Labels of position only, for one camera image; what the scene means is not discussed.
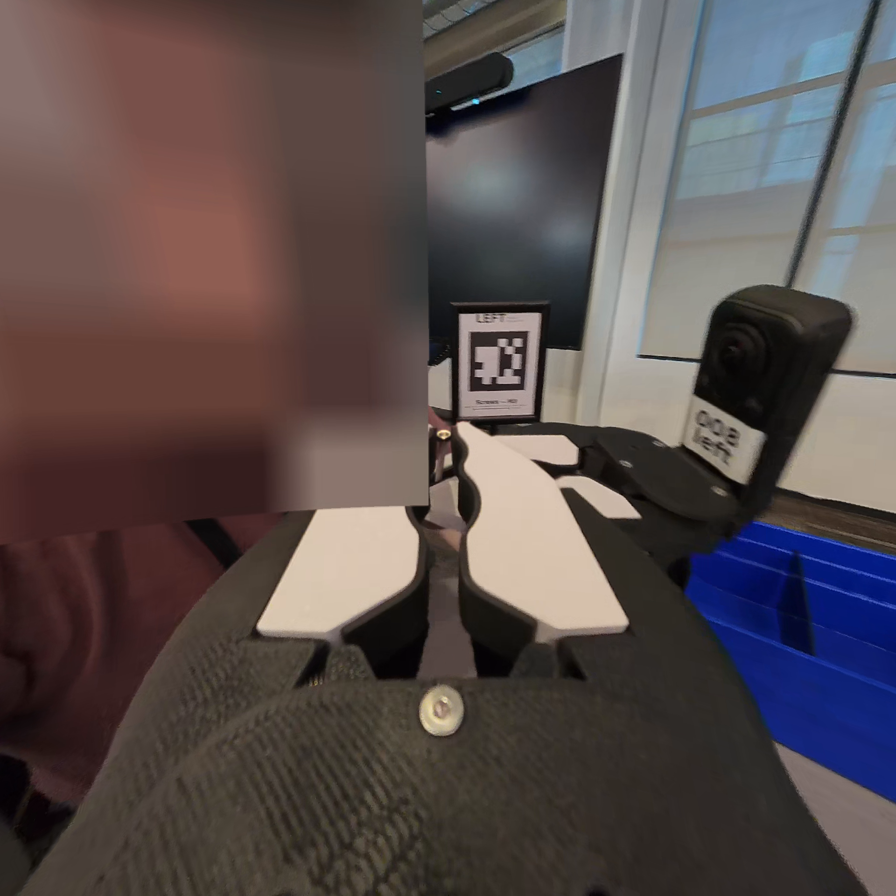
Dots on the blue bin with divider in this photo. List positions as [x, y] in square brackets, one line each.
[826, 665]

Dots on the large shaded window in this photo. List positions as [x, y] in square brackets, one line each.
[770, 175]

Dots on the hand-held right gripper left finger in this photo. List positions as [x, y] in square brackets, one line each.
[350, 567]

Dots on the long metal bolt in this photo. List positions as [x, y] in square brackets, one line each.
[440, 462]

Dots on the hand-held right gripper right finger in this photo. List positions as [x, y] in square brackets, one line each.
[532, 553]

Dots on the framed tag sign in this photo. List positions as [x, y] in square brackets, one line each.
[500, 360]

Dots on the large black wall screen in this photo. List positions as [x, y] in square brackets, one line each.
[518, 210]

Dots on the black video bar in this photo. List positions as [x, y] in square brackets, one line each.
[469, 84]

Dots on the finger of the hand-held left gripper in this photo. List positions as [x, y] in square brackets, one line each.
[539, 449]
[602, 498]

